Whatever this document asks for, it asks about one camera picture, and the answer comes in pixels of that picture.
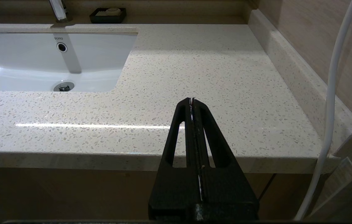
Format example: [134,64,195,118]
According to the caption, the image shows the metal glass panel bracket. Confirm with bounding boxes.
[331,133,352,159]

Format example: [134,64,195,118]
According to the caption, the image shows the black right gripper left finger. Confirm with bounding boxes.
[148,98,202,220]

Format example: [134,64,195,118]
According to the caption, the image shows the wooden vanity cabinet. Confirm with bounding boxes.
[0,167,328,222]

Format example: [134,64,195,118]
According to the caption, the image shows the black soap dish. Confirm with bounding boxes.
[89,8,127,24]

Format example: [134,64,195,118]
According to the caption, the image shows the clear glass panel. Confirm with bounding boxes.
[306,134,352,222]

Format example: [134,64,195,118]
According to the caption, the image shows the white flexible hose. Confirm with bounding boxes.
[294,0,352,221]

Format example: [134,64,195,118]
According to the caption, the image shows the chrome sink drain stopper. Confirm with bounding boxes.
[53,82,75,92]

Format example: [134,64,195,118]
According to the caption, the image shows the chrome faucet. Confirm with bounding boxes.
[49,0,73,24]

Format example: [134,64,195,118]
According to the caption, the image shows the white ceramic sink basin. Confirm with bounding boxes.
[0,31,139,93]

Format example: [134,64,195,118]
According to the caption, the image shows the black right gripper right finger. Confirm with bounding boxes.
[192,98,259,220]

